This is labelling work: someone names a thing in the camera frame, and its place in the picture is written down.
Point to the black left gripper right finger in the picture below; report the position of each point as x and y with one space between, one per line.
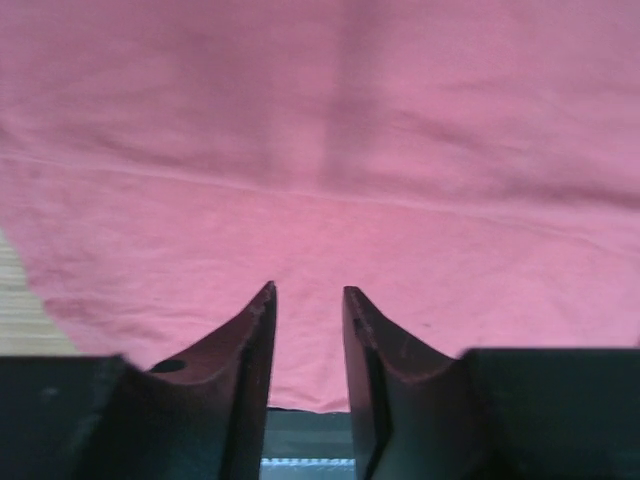
413 411

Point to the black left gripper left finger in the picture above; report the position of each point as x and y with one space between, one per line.
200 414

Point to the pink t shirt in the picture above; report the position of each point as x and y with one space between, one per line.
473 166

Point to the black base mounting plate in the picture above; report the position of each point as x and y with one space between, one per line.
304 434

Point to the white slotted cable duct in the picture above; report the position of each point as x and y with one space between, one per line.
307 469

